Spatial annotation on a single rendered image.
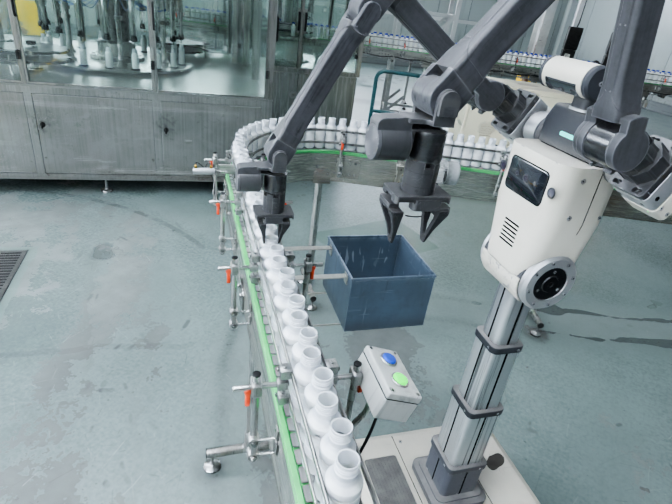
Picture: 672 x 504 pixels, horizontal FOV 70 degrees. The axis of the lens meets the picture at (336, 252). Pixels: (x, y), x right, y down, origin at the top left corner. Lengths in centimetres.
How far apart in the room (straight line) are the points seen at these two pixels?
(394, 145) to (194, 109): 362
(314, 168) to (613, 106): 196
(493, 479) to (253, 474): 94
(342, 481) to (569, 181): 79
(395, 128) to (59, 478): 193
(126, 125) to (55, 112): 51
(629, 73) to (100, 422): 225
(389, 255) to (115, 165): 303
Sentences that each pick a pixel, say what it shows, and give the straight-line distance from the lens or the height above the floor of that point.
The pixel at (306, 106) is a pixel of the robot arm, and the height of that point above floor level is 152.
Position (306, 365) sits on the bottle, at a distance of 92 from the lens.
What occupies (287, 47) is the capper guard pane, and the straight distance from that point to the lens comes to 625.
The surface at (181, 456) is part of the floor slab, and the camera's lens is 226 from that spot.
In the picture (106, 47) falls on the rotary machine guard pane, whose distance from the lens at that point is 429.
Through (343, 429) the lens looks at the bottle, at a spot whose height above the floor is 114.
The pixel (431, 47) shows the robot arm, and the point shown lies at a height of 168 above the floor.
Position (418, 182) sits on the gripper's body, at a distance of 80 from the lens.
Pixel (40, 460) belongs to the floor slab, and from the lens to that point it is 238.
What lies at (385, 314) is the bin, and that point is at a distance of 171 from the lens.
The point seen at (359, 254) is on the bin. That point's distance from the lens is 190.
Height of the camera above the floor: 176
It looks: 28 degrees down
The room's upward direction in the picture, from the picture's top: 8 degrees clockwise
